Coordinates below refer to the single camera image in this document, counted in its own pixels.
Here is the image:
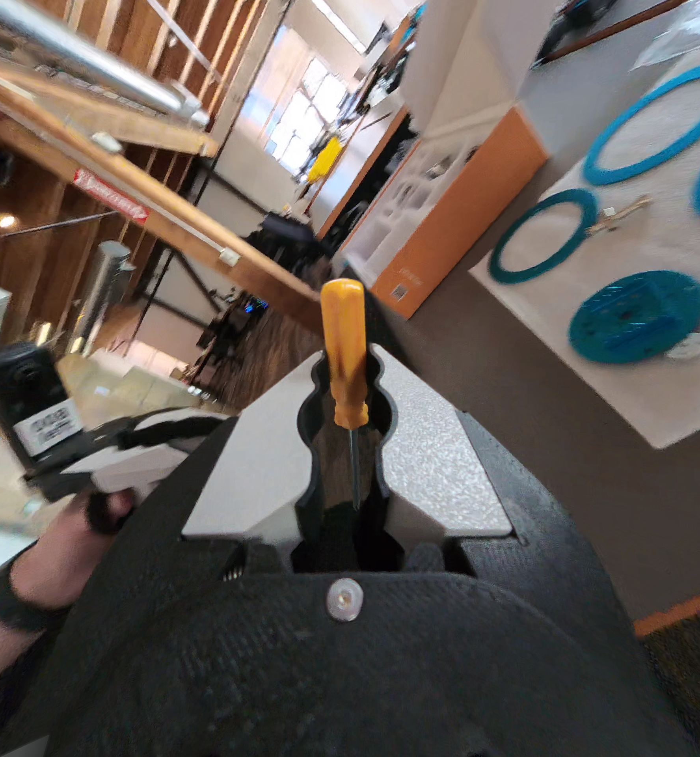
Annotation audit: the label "red white sign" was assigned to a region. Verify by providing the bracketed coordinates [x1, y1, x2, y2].
[72, 167, 151, 226]

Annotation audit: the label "yellow-handled screwdriver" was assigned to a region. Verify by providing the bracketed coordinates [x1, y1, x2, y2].
[319, 278, 370, 512]

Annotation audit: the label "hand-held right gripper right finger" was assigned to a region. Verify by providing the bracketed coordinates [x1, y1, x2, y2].
[369, 345, 514, 557]

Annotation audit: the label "blue metal ring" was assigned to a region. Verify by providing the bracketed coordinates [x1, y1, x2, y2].
[488, 188, 599, 286]
[582, 57, 700, 187]

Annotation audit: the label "orange white cardboard box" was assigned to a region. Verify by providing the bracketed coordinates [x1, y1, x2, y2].
[339, 0, 564, 320]

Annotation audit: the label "yellow storage bins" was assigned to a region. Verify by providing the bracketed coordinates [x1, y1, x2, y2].
[305, 137, 344, 181]

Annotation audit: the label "orange-edged long table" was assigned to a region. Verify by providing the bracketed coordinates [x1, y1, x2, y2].
[315, 106, 413, 237]

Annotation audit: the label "blue square metal bracket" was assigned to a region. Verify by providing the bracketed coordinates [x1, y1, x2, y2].
[607, 283, 685, 347]

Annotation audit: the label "person's left hand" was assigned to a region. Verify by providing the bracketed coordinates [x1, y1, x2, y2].
[15, 496, 115, 611]

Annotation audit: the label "small blue perforated disc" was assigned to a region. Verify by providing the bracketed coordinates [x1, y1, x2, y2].
[568, 270, 700, 364]

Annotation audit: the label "white foam sheet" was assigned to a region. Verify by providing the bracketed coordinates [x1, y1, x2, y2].
[468, 50, 700, 450]

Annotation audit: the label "wooden beam shelf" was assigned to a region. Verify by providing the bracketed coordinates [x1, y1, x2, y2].
[0, 59, 220, 157]

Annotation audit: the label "crumpled clear plastic bag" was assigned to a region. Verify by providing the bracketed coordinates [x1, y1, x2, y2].
[631, 0, 700, 72]

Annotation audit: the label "dark desk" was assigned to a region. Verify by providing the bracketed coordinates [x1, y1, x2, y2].
[380, 0, 700, 638]

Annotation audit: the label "metal pipe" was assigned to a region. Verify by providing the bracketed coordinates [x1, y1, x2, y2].
[0, 0, 210, 128]

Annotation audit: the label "distant paned window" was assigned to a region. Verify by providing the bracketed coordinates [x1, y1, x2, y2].
[264, 56, 351, 172]

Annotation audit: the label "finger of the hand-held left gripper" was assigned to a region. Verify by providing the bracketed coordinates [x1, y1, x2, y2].
[59, 444, 192, 493]
[121, 411, 234, 451]

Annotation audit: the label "silver metal cylinder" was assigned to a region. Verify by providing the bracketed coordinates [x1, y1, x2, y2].
[69, 239, 136, 356]

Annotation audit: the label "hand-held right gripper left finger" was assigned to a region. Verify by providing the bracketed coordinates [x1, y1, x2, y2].
[181, 352, 328, 559]

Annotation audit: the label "wooden post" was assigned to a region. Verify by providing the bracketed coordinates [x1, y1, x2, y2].
[0, 77, 322, 333]

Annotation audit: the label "metal cross wrench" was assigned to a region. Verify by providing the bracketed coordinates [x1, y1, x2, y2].
[583, 195, 653, 239]

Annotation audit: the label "black wristband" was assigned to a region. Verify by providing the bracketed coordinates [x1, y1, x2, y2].
[0, 541, 72, 635]

